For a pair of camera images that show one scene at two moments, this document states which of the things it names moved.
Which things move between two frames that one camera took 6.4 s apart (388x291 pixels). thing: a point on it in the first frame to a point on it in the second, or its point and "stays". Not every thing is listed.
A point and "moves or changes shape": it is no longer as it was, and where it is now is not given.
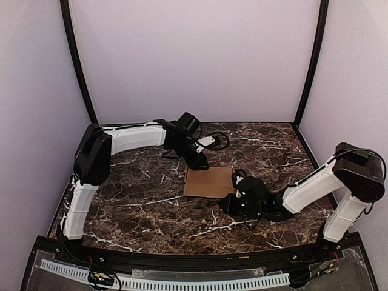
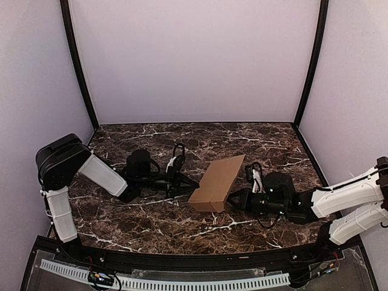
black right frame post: (323, 19) stays
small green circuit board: (100, 278) stays
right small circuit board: (328, 267) stays
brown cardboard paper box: (214, 182) moves or changes shape
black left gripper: (192, 154) to (174, 185)
